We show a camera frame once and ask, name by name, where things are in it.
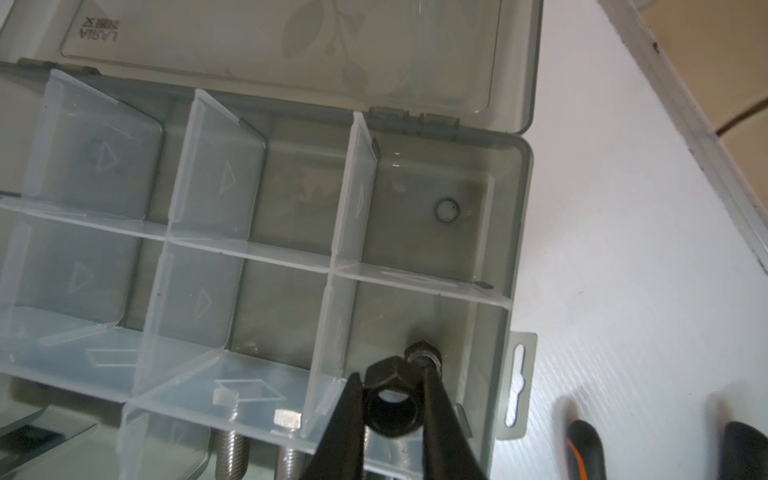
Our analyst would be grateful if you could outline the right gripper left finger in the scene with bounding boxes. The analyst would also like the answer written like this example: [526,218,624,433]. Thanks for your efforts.
[300,373,365,480]

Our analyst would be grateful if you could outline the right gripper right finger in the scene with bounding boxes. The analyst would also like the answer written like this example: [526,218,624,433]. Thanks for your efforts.
[421,364,486,479]

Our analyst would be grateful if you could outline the grey plastic organizer box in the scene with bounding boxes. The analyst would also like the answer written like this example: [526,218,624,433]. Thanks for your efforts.
[1,1,543,479]

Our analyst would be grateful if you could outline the orange black pliers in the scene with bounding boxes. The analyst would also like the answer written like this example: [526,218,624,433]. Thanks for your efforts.
[566,419,768,480]

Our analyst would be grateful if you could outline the aluminium frame rail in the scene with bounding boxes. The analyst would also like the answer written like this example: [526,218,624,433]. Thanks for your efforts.
[599,1,767,268]

